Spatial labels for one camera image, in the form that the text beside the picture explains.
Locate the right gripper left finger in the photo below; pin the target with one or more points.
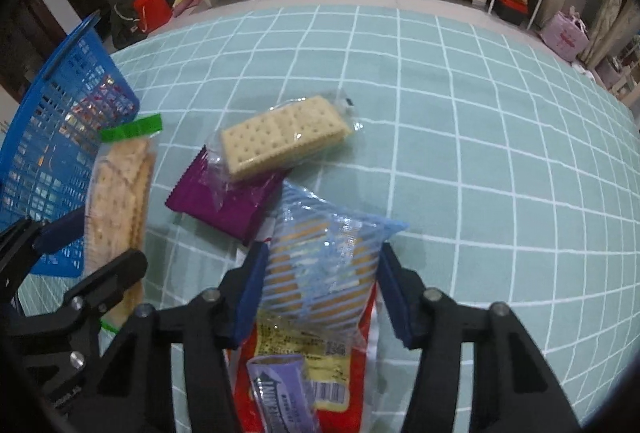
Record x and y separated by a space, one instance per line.
133 389

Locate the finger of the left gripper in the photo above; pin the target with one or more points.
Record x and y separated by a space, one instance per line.
100 292
42 248

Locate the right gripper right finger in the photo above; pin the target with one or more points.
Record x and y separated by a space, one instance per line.
514 389

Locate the green cracker pack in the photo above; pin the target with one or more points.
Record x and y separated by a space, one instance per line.
117 199

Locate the purple gum packet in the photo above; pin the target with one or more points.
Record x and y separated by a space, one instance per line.
283 393

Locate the red yellow large snack bag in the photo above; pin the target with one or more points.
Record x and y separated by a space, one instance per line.
335 371

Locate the blue plastic basket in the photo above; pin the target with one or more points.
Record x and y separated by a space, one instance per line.
48 153

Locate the purple snack packet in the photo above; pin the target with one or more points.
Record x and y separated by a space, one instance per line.
235 208

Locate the teal checked mat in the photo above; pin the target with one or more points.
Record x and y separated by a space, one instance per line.
518 177

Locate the black bag on floor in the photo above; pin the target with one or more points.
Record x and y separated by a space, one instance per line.
125 25

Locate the clear wrapped cracker pack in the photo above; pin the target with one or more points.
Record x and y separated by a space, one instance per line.
282 136

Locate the red shopping bag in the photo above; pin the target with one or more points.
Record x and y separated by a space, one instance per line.
152 14

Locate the pink bag on floor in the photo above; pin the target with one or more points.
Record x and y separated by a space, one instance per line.
565 34

